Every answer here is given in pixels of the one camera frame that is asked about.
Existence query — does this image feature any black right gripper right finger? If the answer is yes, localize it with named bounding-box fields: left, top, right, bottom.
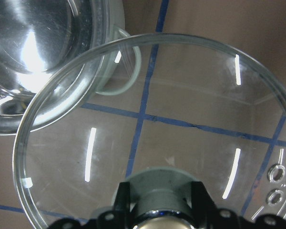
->
left=190, top=180, right=239, bottom=229

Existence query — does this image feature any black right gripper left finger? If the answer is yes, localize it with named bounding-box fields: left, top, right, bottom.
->
left=96, top=182, right=132, bottom=229

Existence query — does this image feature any glass pot lid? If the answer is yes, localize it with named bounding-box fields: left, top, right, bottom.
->
left=13, top=34, right=286, bottom=229

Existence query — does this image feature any pale green cooking pot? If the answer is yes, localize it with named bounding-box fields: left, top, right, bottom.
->
left=0, top=0, right=142, bottom=135

